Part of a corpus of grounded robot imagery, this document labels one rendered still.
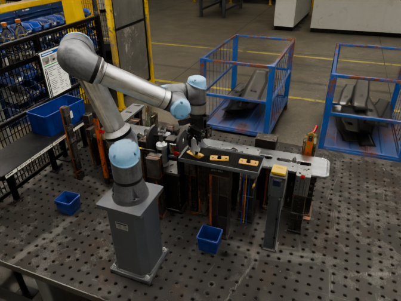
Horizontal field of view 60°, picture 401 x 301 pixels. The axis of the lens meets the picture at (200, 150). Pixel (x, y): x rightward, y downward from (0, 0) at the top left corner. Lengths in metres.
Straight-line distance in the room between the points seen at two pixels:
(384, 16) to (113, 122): 8.58
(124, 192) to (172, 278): 0.49
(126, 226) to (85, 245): 0.47
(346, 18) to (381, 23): 0.77
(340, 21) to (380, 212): 7.68
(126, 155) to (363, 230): 1.30
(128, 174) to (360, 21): 8.58
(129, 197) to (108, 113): 0.34
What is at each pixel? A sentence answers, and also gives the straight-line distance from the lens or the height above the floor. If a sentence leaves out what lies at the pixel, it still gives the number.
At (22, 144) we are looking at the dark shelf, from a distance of 2.21.
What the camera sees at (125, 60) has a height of 0.63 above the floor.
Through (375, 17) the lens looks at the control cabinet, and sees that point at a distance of 9.54.
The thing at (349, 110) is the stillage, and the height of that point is 0.29.
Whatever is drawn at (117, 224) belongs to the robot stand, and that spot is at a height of 1.01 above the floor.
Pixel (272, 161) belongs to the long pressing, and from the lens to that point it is 1.87.
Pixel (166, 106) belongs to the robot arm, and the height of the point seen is 1.49.
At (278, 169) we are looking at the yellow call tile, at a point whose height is 1.16.
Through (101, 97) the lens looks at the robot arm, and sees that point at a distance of 1.38.
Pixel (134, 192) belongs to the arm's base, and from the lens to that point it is 1.41.
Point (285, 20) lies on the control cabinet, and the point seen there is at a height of 0.25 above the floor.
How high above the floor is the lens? 2.00
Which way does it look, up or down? 31 degrees down
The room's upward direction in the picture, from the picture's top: 1 degrees counter-clockwise
